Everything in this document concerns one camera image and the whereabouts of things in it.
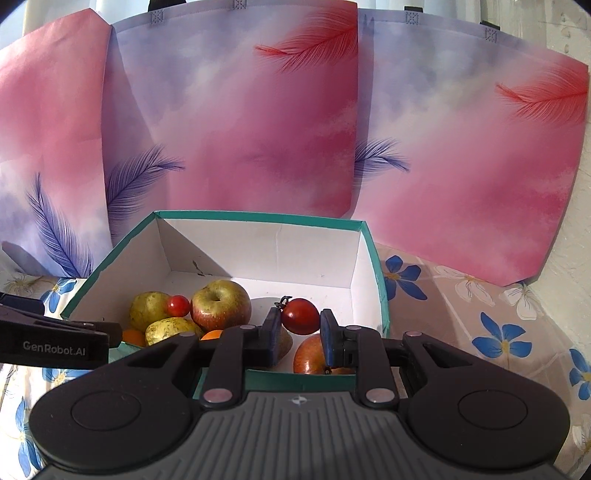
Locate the large red-green apple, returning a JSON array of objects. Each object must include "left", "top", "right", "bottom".
[{"left": 191, "top": 280, "right": 252, "bottom": 332}]

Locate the floral printed cloth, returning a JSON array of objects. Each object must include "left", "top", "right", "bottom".
[{"left": 0, "top": 244, "right": 591, "bottom": 480}]

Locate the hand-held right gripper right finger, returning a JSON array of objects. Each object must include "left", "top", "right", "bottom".
[{"left": 320, "top": 308, "right": 467, "bottom": 409}]

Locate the pink feather-print backdrop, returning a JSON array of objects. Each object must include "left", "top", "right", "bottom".
[{"left": 102, "top": 0, "right": 361, "bottom": 245}]

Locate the yellow-green pear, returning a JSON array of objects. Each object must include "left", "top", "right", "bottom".
[
  {"left": 145, "top": 318, "right": 206, "bottom": 347},
  {"left": 129, "top": 292, "right": 174, "bottom": 332}
]

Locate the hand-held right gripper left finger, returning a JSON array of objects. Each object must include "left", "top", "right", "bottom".
[{"left": 122, "top": 307, "right": 283, "bottom": 409}]

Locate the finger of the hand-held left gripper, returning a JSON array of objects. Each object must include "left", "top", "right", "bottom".
[
  {"left": 0, "top": 293, "right": 46, "bottom": 318},
  {"left": 0, "top": 305, "right": 123, "bottom": 349}
]

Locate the white curtain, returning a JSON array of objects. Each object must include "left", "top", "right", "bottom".
[{"left": 480, "top": 0, "right": 591, "bottom": 65}]

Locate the teal cardboard box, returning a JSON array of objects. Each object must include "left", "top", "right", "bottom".
[{"left": 60, "top": 211, "right": 391, "bottom": 400}]

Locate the red tomato with stem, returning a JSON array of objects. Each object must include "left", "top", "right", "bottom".
[{"left": 274, "top": 295, "right": 321, "bottom": 335}]

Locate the feather print tote bag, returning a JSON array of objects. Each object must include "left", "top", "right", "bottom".
[
  {"left": 0, "top": 9, "right": 114, "bottom": 278},
  {"left": 353, "top": 6, "right": 591, "bottom": 285}
]

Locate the small cherry tomato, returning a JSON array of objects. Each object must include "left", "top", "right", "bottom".
[{"left": 166, "top": 295, "right": 191, "bottom": 318}]

